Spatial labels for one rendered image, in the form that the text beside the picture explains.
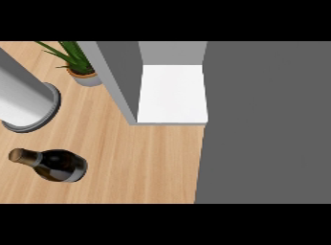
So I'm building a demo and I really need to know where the dark wine bottle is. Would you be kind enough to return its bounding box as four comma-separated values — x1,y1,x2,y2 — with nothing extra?
8,147,89,184

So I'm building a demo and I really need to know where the grey open cabinet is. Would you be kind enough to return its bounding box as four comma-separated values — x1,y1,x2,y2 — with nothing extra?
77,41,211,126

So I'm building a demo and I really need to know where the dark grey cabinet door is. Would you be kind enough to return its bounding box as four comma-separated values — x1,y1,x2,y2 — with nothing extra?
194,41,331,205

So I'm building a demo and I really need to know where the green potted plant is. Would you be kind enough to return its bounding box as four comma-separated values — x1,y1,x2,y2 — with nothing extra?
34,41,104,88

